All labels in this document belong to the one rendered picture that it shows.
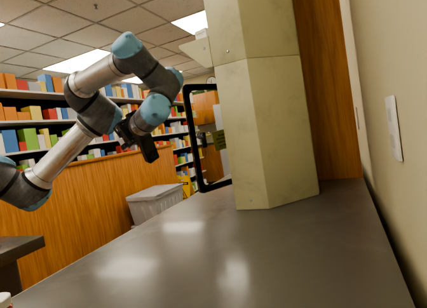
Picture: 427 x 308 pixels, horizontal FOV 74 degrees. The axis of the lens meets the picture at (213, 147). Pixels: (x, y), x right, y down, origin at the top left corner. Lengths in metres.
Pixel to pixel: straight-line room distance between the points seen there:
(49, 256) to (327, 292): 2.54
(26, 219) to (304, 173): 2.22
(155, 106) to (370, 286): 0.59
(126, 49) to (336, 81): 0.80
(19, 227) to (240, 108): 2.14
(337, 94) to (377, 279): 0.82
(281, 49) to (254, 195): 0.48
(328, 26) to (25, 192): 1.30
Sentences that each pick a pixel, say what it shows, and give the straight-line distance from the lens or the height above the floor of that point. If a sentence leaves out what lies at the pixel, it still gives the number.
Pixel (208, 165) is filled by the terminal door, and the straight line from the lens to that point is 1.06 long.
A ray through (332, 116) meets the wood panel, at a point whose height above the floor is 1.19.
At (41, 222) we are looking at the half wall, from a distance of 2.77.
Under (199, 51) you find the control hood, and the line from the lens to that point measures 0.98.
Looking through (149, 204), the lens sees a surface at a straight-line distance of 3.13.
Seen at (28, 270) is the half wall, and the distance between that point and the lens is 2.77.
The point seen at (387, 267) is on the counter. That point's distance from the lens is 0.58.
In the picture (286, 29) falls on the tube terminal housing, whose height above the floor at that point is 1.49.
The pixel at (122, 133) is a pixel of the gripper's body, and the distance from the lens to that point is 0.96.
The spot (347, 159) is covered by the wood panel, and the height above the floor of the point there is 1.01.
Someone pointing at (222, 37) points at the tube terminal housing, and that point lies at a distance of 0.95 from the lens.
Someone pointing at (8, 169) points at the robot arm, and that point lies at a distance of 1.26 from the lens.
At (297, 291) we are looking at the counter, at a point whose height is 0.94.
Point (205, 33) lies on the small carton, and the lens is 1.07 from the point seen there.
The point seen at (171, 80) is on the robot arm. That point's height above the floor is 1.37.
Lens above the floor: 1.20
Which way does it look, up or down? 3 degrees down
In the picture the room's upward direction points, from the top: 9 degrees counter-clockwise
